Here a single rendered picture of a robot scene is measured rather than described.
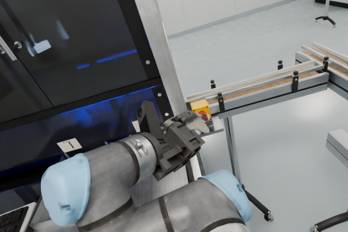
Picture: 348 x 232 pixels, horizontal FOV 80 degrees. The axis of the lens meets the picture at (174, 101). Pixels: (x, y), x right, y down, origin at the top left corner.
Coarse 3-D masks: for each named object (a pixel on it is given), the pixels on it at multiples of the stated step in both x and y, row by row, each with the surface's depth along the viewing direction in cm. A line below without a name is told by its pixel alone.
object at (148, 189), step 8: (184, 168) 82; (152, 176) 83; (168, 176) 81; (176, 176) 80; (184, 176) 79; (136, 184) 82; (144, 184) 81; (152, 184) 80; (160, 184) 79; (168, 184) 78; (176, 184) 77; (184, 184) 76; (128, 192) 80; (136, 192) 79; (144, 192) 78; (152, 192) 77; (160, 192) 76; (168, 192) 75; (136, 200) 76; (144, 200) 75
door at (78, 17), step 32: (0, 0) 61; (32, 0) 62; (64, 0) 63; (96, 0) 63; (32, 32) 66; (64, 32) 67; (96, 32) 68; (128, 32) 69; (32, 64) 72; (64, 64) 73; (96, 64) 74; (128, 64) 75; (64, 96) 80
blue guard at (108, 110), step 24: (120, 96) 81; (144, 96) 82; (48, 120) 83; (72, 120) 85; (96, 120) 86; (120, 120) 87; (0, 144) 87; (24, 144) 89; (48, 144) 90; (0, 168) 94
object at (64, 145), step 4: (68, 140) 90; (72, 140) 90; (76, 140) 90; (60, 144) 90; (64, 144) 91; (68, 144) 91; (72, 144) 91; (76, 144) 91; (64, 148) 92; (68, 148) 92; (72, 148) 92; (76, 148) 92; (64, 152) 93
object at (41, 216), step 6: (42, 204) 84; (36, 210) 80; (42, 210) 83; (36, 216) 80; (42, 216) 81; (48, 216) 81; (30, 222) 77; (36, 222) 79; (42, 222) 76; (48, 222) 76; (36, 228) 77
